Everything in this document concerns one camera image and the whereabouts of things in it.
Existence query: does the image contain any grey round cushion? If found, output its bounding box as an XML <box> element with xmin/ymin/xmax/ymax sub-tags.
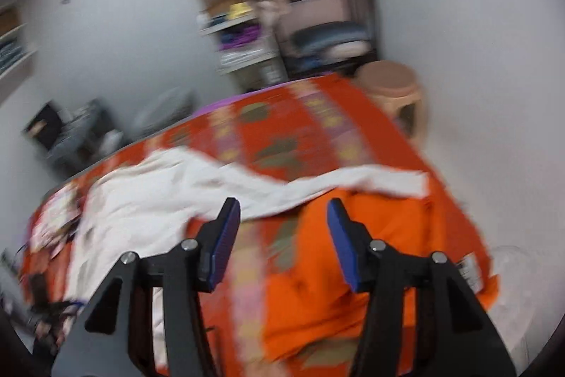
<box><xmin>132</xmin><ymin>87</ymin><xmax>195</xmax><ymax>139</ymax></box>

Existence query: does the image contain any cream white knit sweater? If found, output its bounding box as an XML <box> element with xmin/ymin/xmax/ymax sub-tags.
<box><xmin>65</xmin><ymin>147</ymin><xmax>432</xmax><ymax>376</ymax></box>

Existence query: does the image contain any floral pink clothes pile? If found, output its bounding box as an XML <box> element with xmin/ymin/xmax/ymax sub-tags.
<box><xmin>29</xmin><ymin>182</ymin><xmax>84</xmax><ymax>258</ymax></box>

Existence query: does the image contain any orange garment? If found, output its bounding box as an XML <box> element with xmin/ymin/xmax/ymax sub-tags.
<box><xmin>262</xmin><ymin>176</ymin><xmax>500</xmax><ymax>362</ymax></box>

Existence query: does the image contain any brown plastic stool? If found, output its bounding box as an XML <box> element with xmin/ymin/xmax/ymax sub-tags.
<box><xmin>354</xmin><ymin>60</ymin><xmax>427</xmax><ymax>148</ymax></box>

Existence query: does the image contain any purple towel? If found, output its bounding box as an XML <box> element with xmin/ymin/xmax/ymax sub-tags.
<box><xmin>219</xmin><ymin>24</ymin><xmax>262</xmax><ymax>51</ymax></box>

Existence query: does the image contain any grey blue pillow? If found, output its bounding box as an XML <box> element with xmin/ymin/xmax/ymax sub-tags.
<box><xmin>290</xmin><ymin>21</ymin><xmax>370</xmax><ymax>55</ymax></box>

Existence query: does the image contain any white wall shelf unit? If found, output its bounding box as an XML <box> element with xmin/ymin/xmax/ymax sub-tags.
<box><xmin>0</xmin><ymin>1</ymin><xmax>37</xmax><ymax>103</ymax></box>

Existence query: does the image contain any black metal shelf rack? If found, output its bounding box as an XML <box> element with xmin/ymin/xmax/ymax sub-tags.
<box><xmin>259</xmin><ymin>0</ymin><xmax>382</xmax><ymax>79</ymax></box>

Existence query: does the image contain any white plastic shelf rack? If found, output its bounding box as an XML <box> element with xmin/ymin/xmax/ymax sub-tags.
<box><xmin>197</xmin><ymin>0</ymin><xmax>286</xmax><ymax>93</ymax></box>

